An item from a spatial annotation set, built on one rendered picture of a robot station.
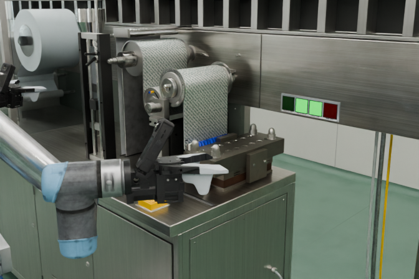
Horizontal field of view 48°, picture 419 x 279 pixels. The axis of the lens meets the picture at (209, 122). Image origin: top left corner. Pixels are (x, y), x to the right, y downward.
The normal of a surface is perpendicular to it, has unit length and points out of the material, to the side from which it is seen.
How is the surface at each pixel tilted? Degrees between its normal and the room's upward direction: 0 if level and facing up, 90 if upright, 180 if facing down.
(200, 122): 90
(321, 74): 90
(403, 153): 90
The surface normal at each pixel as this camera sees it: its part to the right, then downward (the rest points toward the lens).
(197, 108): 0.71, 0.18
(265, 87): -0.70, 0.18
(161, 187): 0.21, 0.11
